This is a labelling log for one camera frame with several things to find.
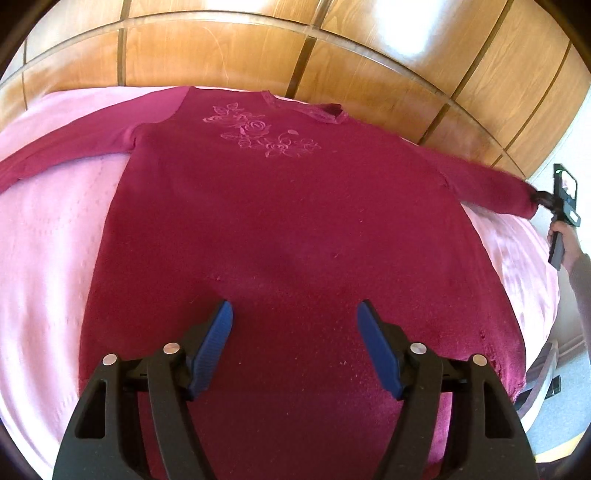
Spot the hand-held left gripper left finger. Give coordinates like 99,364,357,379
52,300,234,480

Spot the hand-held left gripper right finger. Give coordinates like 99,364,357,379
358,299,540,480

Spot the dark red embroidered sweater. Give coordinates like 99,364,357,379
0,85,539,480

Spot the person's right forearm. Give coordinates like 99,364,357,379
563,251,591,337

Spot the person's right hand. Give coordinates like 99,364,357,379
547,220,581,261

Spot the pink bed blanket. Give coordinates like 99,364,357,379
0,85,561,474

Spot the wooden panelled wardrobe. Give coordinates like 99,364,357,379
0,0,591,185

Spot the pale bed frame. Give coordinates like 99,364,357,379
519,340,562,412

